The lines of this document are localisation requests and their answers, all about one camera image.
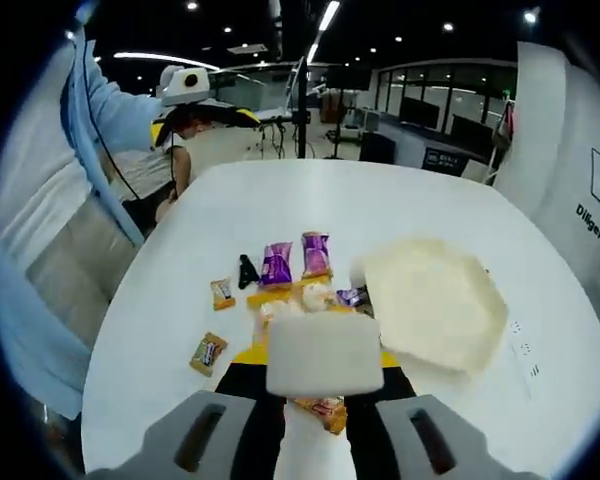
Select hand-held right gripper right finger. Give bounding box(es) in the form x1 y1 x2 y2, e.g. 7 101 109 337
347 349 514 480

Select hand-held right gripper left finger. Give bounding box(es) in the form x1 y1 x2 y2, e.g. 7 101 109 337
84 347 289 480

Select small orange food packet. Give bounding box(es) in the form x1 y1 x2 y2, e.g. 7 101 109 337
209 277 238 312
188 331 230 377

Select brown orange food packet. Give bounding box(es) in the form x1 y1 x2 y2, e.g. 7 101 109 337
292 394 349 435

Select cream plastic food tongs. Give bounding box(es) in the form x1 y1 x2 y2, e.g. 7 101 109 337
264 314 386 397

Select cream hexagonal container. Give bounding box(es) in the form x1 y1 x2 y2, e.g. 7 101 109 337
349 237 510 386

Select yellow clear food packet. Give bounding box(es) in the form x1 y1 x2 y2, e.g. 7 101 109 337
246 288 301 331
299 282 349 315

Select small black food packet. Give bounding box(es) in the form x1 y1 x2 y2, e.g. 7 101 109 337
237 253 259 290

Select person's left hand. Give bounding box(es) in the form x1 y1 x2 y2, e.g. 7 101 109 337
154 64 179 104

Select black tripod stand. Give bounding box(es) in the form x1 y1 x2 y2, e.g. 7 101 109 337
279 54 321 161

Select white table socket panel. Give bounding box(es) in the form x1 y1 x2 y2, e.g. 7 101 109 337
507 317 544 401

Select black cabinet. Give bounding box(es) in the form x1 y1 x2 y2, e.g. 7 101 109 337
359 130 397 164

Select black monitor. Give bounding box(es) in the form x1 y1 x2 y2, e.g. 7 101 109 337
399 97 439 131
452 113 496 139

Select dark reception counter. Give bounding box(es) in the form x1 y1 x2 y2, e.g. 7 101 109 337
379 107 501 176

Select coat rack with bags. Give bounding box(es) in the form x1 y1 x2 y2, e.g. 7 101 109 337
487 87 519 186

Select black cable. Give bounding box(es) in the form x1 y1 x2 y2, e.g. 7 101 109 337
79 29 144 202

